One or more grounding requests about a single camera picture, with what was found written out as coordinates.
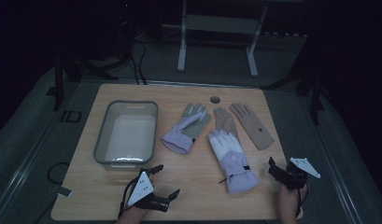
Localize white metal stand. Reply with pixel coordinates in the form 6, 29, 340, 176
177, 0, 269, 78

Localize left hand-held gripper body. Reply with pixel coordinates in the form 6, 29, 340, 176
127, 169, 170, 213

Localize person's right hand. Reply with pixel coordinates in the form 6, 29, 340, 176
277, 181, 308, 217

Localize clear plastic bin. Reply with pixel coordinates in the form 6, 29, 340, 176
92, 100, 160, 171

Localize lilac ski glove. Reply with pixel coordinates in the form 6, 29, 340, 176
207, 129, 262, 195
161, 103, 211, 155

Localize black floor cables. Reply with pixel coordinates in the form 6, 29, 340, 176
129, 39, 149, 86

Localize beige glove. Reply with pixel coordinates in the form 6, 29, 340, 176
213, 106, 240, 140
229, 103, 276, 150

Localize black tripod stand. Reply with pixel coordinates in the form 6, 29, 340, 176
262, 62, 326, 126
46, 52, 120, 112

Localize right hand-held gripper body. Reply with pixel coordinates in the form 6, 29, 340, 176
276, 157, 321, 190

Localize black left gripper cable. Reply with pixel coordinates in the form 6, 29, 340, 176
118, 177, 140, 219

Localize person's left hand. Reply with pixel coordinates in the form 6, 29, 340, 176
116, 204, 149, 224

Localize grey tape piece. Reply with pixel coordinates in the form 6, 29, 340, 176
50, 185, 73, 198

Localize power strip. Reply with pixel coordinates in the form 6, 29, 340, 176
262, 31, 308, 39

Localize black looped floor cable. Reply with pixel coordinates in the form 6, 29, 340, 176
46, 161, 70, 187

